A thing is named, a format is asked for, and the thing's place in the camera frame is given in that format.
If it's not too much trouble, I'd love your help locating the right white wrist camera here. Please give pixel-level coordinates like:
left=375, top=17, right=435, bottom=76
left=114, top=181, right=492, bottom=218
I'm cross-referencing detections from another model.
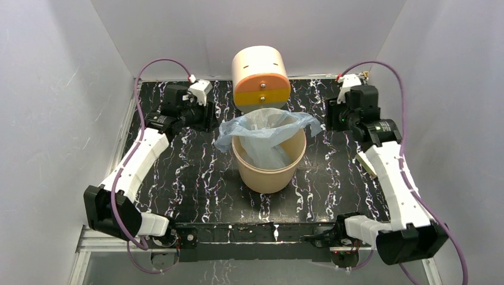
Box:
left=336, top=74, right=363, bottom=104

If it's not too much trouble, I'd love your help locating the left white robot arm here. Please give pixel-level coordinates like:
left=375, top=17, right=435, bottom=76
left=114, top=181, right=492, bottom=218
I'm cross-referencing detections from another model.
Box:
left=83, top=80, right=218, bottom=247

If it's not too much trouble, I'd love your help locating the light blue plastic bag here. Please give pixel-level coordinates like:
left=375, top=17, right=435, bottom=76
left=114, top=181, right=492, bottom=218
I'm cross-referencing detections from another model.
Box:
left=214, top=108, right=322, bottom=170

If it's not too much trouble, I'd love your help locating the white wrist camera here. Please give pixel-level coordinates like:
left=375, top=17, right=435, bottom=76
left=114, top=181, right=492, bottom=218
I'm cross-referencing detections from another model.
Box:
left=336, top=74, right=363, bottom=104
left=188, top=80, right=213, bottom=106

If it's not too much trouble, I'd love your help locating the round cream drawer cabinet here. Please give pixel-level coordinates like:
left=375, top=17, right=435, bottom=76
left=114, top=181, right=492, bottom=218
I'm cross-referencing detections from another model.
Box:
left=231, top=46, right=291, bottom=113

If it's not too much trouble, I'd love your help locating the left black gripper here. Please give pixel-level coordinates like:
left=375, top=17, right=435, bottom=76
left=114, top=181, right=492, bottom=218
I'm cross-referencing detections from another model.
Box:
left=178, top=96, right=219, bottom=133

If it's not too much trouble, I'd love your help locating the small cream cardboard box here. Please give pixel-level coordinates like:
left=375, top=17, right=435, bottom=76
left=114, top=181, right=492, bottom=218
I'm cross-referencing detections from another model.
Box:
left=356, top=151, right=377, bottom=179

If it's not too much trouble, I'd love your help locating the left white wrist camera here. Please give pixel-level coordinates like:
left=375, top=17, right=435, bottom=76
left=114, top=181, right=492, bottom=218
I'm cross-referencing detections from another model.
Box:
left=188, top=80, right=213, bottom=106

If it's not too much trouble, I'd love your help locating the beige round trash bin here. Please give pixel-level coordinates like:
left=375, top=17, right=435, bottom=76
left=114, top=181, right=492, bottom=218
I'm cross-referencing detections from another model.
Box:
left=231, top=128, right=307, bottom=194

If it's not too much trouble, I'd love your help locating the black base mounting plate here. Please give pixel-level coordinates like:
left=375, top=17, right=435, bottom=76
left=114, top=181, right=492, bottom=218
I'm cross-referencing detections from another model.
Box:
left=147, top=222, right=371, bottom=265

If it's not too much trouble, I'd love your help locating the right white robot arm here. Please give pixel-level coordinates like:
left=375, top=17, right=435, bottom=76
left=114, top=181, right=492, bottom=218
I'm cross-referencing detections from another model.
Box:
left=326, top=85, right=448, bottom=265

